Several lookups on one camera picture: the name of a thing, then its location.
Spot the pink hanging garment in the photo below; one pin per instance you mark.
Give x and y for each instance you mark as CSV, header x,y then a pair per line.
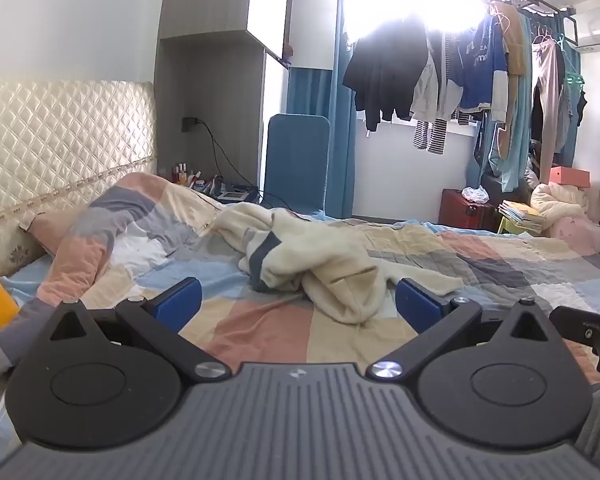
x,y
545,90

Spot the cream quilted headboard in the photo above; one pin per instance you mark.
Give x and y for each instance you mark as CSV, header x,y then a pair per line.
x,y
55,135

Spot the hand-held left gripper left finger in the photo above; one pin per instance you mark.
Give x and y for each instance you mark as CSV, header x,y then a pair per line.
x,y
180,302

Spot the grey wardrobe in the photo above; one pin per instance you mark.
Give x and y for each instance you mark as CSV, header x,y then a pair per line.
x,y
205,85

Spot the tan hanging garment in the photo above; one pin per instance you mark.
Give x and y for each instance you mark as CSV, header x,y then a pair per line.
x,y
515,45

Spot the group of cosmetic bottles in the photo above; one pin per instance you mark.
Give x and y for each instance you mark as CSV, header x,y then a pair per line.
x,y
182,174

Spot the patchwork plaid quilt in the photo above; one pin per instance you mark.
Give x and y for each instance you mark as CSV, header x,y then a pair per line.
x,y
260,320

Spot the black wall charger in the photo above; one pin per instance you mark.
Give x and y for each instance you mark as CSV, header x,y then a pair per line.
x,y
188,124

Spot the yellow stool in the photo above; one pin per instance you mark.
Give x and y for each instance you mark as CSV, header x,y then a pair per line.
x,y
510,226

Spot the red suitcase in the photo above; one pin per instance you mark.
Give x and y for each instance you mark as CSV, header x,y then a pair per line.
x,y
460,215

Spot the pink box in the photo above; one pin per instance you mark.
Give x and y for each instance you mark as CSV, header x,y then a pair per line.
x,y
570,176

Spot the striped hanging shirt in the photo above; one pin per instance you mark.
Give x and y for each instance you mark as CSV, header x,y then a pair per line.
x,y
432,135

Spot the blue hanging sweatshirt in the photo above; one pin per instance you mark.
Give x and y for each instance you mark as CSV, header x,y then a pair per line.
x,y
480,60

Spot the dark hanging garment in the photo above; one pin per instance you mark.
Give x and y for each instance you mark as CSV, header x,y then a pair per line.
x,y
572,110

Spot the white plastic bag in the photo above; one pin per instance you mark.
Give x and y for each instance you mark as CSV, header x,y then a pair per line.
x,y
475,195

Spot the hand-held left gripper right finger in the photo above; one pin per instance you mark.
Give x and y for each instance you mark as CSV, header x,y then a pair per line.
x,y
420,305

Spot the pink plush toy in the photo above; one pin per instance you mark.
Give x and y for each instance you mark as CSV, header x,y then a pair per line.
x,y
580,235

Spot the cream sweater with blue stripes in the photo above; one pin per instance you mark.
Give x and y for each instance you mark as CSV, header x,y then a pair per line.
x,y
330,260

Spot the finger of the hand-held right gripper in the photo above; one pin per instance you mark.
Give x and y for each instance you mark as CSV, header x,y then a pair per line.
x,y
575,322

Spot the stack of books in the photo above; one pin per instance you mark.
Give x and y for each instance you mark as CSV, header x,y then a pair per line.
x,y
520,210

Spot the white grey hanging garment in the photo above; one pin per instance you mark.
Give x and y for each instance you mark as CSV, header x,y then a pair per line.
x,y
425,95

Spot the white blue electronic device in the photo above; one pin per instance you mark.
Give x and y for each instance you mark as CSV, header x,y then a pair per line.
x,y
234,195

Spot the cream comforter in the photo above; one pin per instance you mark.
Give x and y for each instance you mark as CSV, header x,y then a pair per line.
x,y
555,200

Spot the blue padded chair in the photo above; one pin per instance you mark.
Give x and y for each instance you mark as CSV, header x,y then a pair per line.
x,y
295,160

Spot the white cabinet door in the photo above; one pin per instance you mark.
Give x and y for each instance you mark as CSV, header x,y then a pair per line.
x,y
267,5

